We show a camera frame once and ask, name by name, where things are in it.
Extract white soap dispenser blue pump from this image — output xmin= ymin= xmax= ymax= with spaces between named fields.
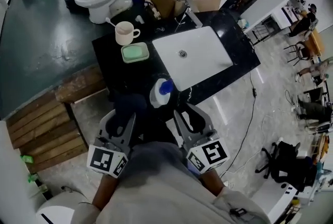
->
xmin=149 ymin=77 xmax=174 ymax=109

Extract person's right forearm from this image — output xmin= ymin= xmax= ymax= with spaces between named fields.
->
xmin=199 ymin=168 xmax=226 ymax=197

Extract person's grey shirt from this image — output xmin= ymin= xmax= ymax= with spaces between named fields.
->
xmin=70 ymin=141 xmax=272 ymax=224

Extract wooden pallet steps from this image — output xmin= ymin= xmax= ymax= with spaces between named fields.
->
xmin=6 ymin=65 xmax=108 ymax=175

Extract person's left forearm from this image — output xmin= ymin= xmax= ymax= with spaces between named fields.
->
xmin=92 ymin=173 xmax=123 ymax=211

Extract silver faucet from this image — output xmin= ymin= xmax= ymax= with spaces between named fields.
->
xmin=184 ymin=5 xmax=203 ymax=29

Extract green soap dish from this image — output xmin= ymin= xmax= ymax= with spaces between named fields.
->
xmin=120 ymin=42 xmax=150 ymax=64

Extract white desk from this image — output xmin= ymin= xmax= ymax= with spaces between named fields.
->
xmin=250 ymin=180 xmax=300 ymax=224

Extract dark metal chair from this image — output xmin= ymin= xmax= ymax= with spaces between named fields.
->
xmin=283 ymin=40 xmax=313 ymax=67

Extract black floor cable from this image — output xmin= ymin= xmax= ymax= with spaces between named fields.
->
xmin=219 ymin=71 xmax=258 ymax=177

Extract white sink basin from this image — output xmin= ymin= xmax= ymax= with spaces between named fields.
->
xmin=151 ymin=25 xmax=234 ymax=92

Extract black clip-on device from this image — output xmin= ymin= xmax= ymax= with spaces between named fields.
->
xmin=229 ymin=207 xmax=248 ymax=218

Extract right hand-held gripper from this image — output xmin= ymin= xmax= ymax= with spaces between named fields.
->
xmin=173 ymin=102 xmax=232 ymax=175

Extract white round appliance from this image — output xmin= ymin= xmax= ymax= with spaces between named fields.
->
xmin=34 ymin=190 xmax=92 ymax=224

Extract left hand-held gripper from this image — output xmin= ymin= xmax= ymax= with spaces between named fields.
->
xmin=86 ymin=109 xmax=137 ymax=179

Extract beige mug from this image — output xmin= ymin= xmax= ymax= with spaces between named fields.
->
xmin=114 ymin=21 xmax=142 ymax=46

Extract dark cloth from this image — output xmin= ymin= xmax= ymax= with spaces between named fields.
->
xmin=108 ymin=90 xmax=148 ymax=138

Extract black office chair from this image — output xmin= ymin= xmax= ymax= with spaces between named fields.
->
xmin=255 ymin=140 xmax=311 ymax=188

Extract white toothbrush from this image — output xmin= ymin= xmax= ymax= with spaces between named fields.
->
xmin=105 ymin=17 xmax=118 ymax=29

